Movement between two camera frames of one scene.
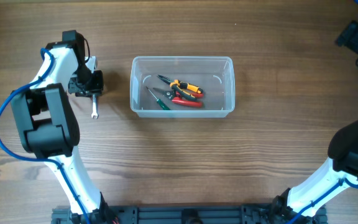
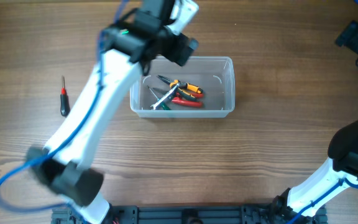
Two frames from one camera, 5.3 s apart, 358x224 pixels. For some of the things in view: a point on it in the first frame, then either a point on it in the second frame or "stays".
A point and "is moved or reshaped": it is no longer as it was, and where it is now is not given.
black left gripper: [97, 88] to [173, 51]
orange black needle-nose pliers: [187, 89] stays
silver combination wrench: [94, 107] is moved or reshaped
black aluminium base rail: [186, 214] stays
